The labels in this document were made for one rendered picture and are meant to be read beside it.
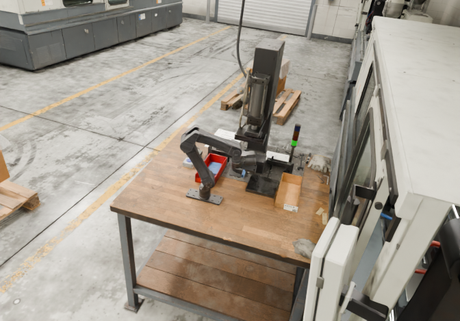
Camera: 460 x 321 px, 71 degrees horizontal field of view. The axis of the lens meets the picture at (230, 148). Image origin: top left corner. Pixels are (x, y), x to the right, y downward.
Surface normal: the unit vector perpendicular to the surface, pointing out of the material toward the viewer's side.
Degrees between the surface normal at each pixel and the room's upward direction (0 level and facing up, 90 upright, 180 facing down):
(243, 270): 0
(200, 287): 0
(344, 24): 90
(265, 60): 90
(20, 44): 90
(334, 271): 90
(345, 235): 7
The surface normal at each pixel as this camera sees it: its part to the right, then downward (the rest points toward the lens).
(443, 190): 0.09, -0.85
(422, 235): -0.34, 0.46
